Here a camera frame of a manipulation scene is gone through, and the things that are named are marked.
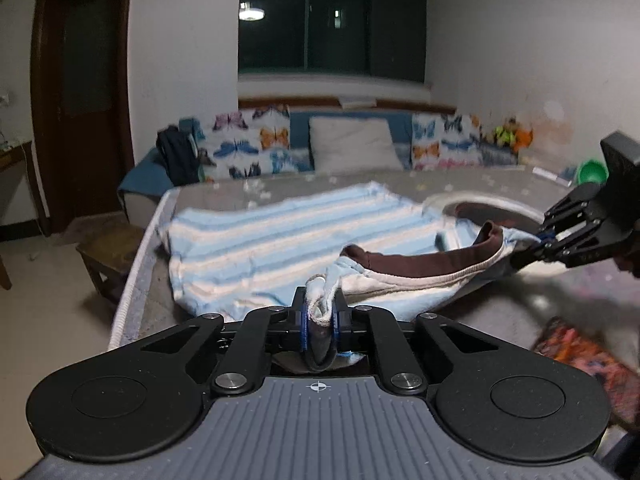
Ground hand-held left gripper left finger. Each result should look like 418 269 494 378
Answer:
135 287 308 396

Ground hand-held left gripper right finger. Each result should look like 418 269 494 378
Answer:
330 287 503 396

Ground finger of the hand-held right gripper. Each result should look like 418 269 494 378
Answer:
537 184 601 238
510 222 618 268

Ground blue white striped shirt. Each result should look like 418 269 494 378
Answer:
165 180 546 376

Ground green bowl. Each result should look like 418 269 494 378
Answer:
575 159 608 186

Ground grey star-print mattress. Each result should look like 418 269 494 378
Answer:
107 165 640 436

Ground white tube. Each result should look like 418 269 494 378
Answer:
532 166 573 183

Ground round dark mattress patch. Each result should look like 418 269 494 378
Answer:
422 190 571 276

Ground stuffed toys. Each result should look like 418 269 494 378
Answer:
482 117 533 153

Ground red patterned bag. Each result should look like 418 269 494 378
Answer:
532 317 640 436

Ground small butterfly print pillow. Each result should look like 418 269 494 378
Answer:
410 112 483 171

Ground plain grey pillow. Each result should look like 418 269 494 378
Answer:
307 116 405 173

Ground large butterfly print pillow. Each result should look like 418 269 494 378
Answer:
197 105 293 181

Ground dark backpack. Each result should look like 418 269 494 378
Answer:
156 126 201 186

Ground blue sofa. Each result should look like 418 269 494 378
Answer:
117 107 521 221

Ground low wooden stool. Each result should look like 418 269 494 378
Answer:
76 225 146 306

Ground brown wooden door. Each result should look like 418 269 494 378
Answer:
30 0 136 233

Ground green-framed window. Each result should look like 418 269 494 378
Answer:
237 0 431 86

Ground wooden side table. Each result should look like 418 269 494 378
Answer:
0 140 38 291

